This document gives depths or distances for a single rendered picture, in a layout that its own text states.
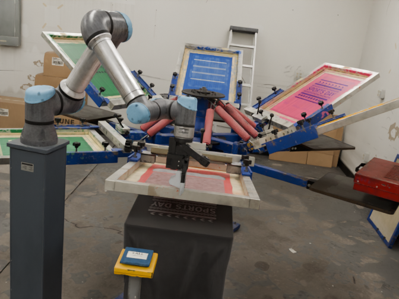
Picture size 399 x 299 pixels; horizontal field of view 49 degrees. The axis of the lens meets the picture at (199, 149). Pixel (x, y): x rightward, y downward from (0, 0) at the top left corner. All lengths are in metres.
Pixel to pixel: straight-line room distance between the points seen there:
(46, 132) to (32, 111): 0.10
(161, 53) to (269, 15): 1.57
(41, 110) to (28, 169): 0.26
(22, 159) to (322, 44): 5.05
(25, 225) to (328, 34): 5.14
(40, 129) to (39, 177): 0.20
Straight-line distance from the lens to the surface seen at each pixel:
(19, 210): 2.05
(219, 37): 6.25
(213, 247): 1.84
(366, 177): 2.43
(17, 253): 2.15
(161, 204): 2.03
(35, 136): 1.92
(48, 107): 1.91
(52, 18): 6.68
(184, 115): 1.60
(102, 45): 1.65
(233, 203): 1.66
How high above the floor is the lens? 1.76
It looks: 16 degrees down
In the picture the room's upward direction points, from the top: 7 degrees clockwise
